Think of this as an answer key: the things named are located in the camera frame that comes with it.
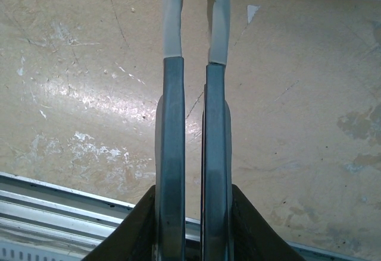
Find white slotted cable duct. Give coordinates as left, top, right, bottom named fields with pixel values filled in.
left=0, top=238, right=99, bottom=261

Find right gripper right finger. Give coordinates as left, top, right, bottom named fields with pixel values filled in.
left=230, top=183, right=300, bottom=261

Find small white paper scrap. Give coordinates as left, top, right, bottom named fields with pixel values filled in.
left=246, top=4, right=262, bottom=24

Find metal tongs with white tips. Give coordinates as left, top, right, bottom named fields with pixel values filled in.
left=153, top=0, right=235, bottom=261

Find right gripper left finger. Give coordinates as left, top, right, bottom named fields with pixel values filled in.
left=79, top=183, right=158, bottom=261

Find aluminium mounting rail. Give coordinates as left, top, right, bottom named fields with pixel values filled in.
left=0, top=171, right=381, bottom=261

